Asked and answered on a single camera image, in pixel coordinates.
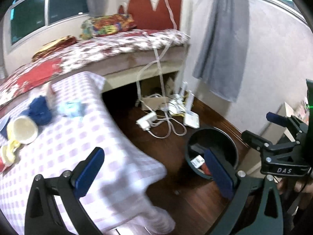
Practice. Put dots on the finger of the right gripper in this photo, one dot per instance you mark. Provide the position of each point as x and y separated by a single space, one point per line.
255 141
292 123

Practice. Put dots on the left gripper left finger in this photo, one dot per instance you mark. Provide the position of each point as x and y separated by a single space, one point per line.
42 214

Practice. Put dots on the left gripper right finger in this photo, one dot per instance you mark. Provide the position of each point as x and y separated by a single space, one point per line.
254 203

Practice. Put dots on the white green paper box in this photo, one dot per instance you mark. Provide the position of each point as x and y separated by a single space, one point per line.
197 162

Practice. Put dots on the yellow wrapper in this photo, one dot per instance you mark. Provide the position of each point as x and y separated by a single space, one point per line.
7 152

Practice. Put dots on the white paper cup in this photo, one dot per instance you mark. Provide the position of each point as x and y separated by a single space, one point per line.
22 129

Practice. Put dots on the blue cloth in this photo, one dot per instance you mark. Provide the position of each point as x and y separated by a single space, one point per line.
38 111

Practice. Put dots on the light blue wrapper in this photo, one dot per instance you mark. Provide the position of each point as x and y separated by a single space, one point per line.
72 109

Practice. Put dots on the black round trash bin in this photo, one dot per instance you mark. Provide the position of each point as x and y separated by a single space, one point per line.
212 144

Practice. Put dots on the person's right hand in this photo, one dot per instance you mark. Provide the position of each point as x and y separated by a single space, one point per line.
302 186

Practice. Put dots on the white router box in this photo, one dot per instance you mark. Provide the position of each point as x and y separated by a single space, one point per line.
191 119

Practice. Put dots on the pink checkered tablecloth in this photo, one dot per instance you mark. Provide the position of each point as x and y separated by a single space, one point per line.
118 194

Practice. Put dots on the grey hanging curtain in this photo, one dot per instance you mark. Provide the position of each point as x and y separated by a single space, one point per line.
222 59

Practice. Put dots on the white modem device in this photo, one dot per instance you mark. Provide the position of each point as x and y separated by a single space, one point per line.
175 107

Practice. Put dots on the cardboard box under bed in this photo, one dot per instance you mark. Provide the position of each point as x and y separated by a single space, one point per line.
151 91

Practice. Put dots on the white power strip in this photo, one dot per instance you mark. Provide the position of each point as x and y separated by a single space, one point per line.
146 121

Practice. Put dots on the bed with floral sheet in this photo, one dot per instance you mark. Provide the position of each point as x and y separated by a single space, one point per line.
101 55

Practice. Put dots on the folded red yellow blanket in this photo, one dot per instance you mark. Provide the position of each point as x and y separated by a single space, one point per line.
54 46

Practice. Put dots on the red heart-shaped headboard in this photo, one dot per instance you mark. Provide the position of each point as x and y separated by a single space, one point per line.
165 15

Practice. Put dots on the colourful patterned pillow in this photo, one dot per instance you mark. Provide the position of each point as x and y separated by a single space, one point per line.
106 25

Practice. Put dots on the window with white frame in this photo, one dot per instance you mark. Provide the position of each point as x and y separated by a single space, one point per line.
28 17

